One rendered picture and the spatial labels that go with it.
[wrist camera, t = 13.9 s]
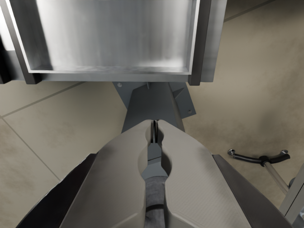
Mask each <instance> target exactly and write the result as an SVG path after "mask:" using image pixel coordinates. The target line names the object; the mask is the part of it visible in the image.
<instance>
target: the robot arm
mask: <svg viewBox="0 0 304 228"><path fill-rule="evenodd" d="M154 133H155V143H157V144H158V145H159V146H160V148H161V166H162V168H163V169H164V170H165V172H166V173H167V175H168V177H166V176H154V177H150V178H147V179H145V180H144V179H143V178H142V176H141V174H142V173H143V171H144V170H145V169H146V167H147V148H148V147H149V145H150V144H151V143H153V134H154ZM16 228H294V227H293V226H292V225H291V223H290V222H289V221H288V220H287V219H286V217H285V216H284V215H283V214H282V213H281V212H280V211H279V210H278V209H277V208H276V207H275V206H274V205H273V204H272V203H271V202H270V201H269V200H268V199H267V198H266V197H265V196H264V195H263V194H262V193H261V192H260V191H259V190H258V189H257V188H256V187H254V186H253V185H252V184H251V183H250V182H249V181H248V180H247V179H246V178H245V177H243V176H242V175H241V174H240V173H239V172H238V171H237V170H236V169H235V168H234V167H232V166H231V165H230V164H229V163H228V162H227V161H226V160H225V159H224V158H223V157H221V156H220V155H219V154H217V155H214V154H213V153H211V152H210V151H209V150H208V149H207V148H206V147H205V146H204V145H203V144H201V143H200V142H199V141H197V140H196V139H194V138H193V137H191V136H190V135H188V134H186V133H185V132H183V131H181V130H180V129H178V128H176V127H174V126H173V125H171V124H169V123H168V122H166V121H164V120H161V119H158V120H151V119H147V120H144V121H142V122H141V123H139V124H137V125H136V126H134V127H132V128H130V129H129V130H127V131H125V132H123V133H122V134H120V135H118V136H117V137H115V138H114V139H112V140H111V141H109V142H108V143H107V144H105V145H104V146H103V147H102V148H101V149H100V150H99V151H98V152H97V153H96V154H95V153H90V154H89V155H88V156H87V157H86V158H85V159H84V160H83V161H81V162H80V163H79V164H78V165H77V166H76V167H75V168H74V169H73V170H72V171H71V172H69V173H68V174H67V175H66V176H65V177H64V178H63V179H62V180H61V181H60V182H58V183H57V184H56V185H55V186H54V187H53V188H52V189H51V190H50V191H49V192H48V193H46V194H45V195H44V196H43V197H42V198H41V199H40V200H39V201H38V202H37V203H36V204H35V205H34V206H33V207H32V209H31V210H30V211H29V212H28V213H27V214H26V215H25V217H24V218H23V219H22V220H21V221H20V223H19V224H18V225H17V227H16Z"/></svg>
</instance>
